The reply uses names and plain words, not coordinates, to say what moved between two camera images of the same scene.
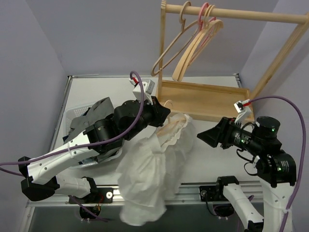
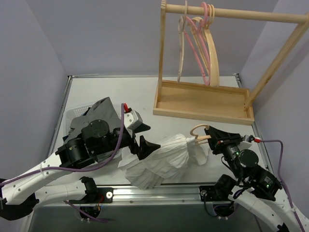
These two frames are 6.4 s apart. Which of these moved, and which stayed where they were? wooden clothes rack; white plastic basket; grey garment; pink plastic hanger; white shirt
Moved: pink plastic hanger; white shirt
Stayed: grey garment; wooden clothes rack; white plastic basket
